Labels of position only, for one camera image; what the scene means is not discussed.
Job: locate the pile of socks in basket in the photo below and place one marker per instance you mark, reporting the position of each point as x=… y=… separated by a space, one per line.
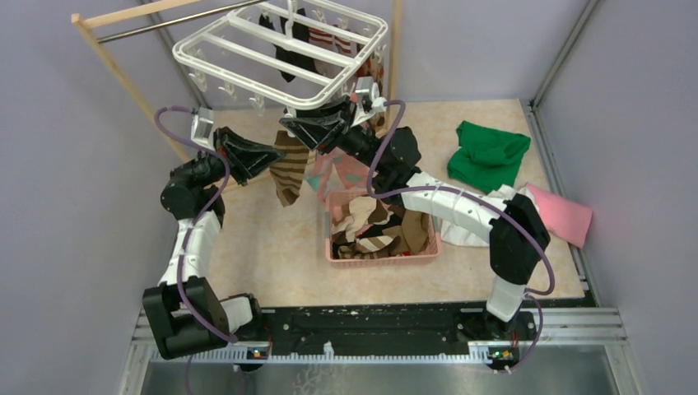
x=382 y=229

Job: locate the pink plastic basket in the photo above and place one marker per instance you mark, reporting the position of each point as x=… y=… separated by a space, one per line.
x=382 y=259

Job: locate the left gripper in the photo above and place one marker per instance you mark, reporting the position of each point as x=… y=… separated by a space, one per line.
x=253 y=156

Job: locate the wooden clothes rack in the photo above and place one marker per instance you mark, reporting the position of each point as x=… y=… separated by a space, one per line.
x=270 y=23

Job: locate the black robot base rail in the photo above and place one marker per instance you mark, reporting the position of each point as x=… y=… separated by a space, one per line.
x=412 y=334

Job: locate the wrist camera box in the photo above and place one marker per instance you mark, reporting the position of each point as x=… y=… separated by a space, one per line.
x=202 y=128
x=367 y=97

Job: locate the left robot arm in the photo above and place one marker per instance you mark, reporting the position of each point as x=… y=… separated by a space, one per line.
x=184 y=313

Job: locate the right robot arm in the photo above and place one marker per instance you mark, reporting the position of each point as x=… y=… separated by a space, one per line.
x=512 y=227

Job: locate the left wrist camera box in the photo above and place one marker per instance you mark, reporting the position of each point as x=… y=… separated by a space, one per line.
x=202 y=128

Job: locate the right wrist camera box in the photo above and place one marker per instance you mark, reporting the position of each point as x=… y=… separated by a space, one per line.
x=367 y=97

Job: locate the pink cloth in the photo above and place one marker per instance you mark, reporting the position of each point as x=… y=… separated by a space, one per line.
x=567 y=220

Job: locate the brown striped sock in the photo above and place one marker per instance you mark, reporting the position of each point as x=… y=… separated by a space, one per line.
x=288 y=173

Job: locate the white cloth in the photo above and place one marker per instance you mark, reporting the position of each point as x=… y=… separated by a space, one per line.
x=466 y=237

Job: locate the orange brown argyle sock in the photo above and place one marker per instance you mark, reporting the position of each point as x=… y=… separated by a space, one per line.
x=374 y=67

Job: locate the white plastic clip hanger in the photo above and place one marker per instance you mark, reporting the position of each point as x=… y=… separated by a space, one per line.
x=280 y=80

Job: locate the green shirt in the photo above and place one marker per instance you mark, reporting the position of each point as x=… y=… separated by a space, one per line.
x=487 y=158

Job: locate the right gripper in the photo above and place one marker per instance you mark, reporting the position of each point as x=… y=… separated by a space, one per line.
x=316 y=125

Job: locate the pink sock with teal spots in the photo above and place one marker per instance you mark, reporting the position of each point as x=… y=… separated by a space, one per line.
x=351 y=173

